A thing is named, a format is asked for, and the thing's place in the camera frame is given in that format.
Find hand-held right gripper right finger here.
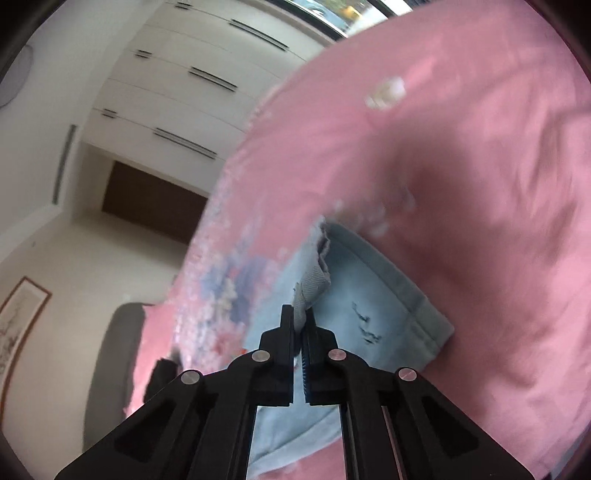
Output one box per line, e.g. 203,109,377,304
300,308,535,480

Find framed wall picture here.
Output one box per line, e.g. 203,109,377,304
0,276,52,407

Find pink floral blanket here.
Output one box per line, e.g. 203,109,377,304
124,0,591,480

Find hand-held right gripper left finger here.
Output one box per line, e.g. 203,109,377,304
54,305,295,480

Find window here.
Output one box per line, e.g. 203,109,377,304
283,0,419,43

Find dark wooden door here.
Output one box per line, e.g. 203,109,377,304
102,161,209,244

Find grey headboard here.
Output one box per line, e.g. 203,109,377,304
82,302,148,457

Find white wardrobe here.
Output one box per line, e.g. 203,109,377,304
82,0,334,191

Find light blue denim pants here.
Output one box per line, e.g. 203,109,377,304
243,220,455,480

